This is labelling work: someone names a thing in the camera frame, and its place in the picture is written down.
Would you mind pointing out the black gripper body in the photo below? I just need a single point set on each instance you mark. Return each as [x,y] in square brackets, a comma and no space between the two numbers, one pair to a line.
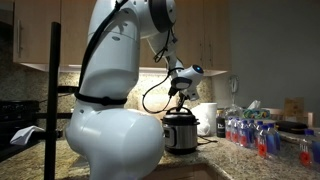
[182,98]

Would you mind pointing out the brown paper bag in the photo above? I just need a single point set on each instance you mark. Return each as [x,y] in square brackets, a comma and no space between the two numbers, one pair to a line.
[293,106]

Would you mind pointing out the black stove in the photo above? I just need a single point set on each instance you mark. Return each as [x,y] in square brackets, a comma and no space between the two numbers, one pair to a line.
[18,110]

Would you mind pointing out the clear plastic bag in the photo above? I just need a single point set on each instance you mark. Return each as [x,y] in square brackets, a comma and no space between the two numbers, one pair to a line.
[233,111]

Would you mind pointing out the wooden wall cabinets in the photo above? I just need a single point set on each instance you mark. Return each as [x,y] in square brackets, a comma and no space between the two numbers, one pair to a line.
[36,33]

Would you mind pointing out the stainless steel pressure cooker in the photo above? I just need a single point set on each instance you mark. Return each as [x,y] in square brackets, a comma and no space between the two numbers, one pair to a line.
[181,136]

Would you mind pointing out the wooden dining chair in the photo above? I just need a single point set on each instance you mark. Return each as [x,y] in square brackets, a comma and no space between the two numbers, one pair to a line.
[310,118]

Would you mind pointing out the Fiji water bottle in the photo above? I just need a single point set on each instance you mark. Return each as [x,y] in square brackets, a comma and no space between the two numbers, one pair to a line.
[274,141]
[262,148]
[228,133]
[306,156]
[244,138]
[235,136]

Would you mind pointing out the black pressure cooker lid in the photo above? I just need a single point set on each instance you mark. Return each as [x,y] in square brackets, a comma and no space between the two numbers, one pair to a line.
[180,117]

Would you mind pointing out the white crumpled cloth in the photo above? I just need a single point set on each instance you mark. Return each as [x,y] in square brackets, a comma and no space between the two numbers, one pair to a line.
[23,135]

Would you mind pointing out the black round pan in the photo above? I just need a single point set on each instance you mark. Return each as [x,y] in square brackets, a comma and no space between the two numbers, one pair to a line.
[291,127]

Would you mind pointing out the dark jar white label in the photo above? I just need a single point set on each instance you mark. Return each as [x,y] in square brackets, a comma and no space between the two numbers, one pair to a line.
[220,128]

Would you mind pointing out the beige cutting board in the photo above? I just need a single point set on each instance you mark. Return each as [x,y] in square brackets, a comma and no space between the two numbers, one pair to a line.
[156,100]

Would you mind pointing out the white paper towel roll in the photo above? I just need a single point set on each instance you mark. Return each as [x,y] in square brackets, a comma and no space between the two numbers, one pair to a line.
[208,116]

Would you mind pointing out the black camera stand pole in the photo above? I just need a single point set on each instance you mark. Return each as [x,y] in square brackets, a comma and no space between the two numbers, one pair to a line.
[50,133]

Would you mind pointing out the colourful tissue box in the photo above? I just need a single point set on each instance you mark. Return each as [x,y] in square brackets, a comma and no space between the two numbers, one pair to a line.
[255,113]

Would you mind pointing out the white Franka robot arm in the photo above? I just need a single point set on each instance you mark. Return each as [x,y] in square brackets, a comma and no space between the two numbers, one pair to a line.
[110,50]

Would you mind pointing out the white wall phone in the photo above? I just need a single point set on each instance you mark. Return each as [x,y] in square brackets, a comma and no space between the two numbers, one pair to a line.
[234,83]

